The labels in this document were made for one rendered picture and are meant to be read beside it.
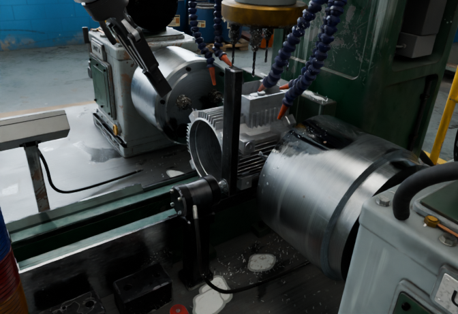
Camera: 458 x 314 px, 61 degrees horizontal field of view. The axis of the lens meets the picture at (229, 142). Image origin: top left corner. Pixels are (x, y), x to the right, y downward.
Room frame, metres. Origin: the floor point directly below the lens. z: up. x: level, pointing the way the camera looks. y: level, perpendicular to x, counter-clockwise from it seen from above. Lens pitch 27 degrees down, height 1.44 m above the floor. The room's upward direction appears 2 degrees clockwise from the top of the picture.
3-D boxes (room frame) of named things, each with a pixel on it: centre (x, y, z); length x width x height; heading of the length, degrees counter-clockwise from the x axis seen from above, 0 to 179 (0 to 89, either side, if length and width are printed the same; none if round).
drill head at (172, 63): (1.13, 0.18, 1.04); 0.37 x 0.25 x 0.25; 35
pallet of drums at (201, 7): (6.10, 0.48, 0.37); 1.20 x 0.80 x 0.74; 118
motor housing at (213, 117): (0.84, -0.03, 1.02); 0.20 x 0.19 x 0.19; 125
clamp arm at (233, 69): (0.65, 0.00, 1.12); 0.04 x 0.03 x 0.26; 125
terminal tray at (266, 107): (0.86, -0.06, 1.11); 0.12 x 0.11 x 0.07; 125
